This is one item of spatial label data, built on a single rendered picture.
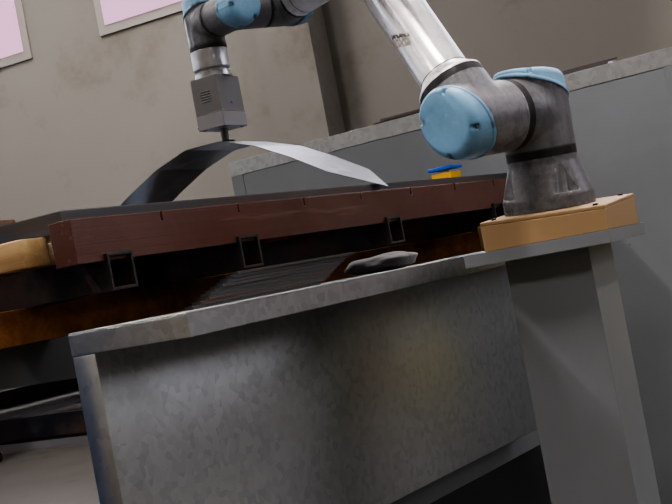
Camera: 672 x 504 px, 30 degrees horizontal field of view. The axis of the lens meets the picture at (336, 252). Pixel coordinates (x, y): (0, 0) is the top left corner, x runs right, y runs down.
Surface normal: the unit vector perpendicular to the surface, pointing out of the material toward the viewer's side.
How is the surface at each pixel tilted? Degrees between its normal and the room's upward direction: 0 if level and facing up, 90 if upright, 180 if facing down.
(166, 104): 90
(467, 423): 90
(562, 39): 90
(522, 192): 75
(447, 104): 99
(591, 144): 90
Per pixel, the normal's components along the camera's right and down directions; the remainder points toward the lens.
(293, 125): -0.44, 0.07
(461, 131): -0.71, 0.27
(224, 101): 0.86, -0.18
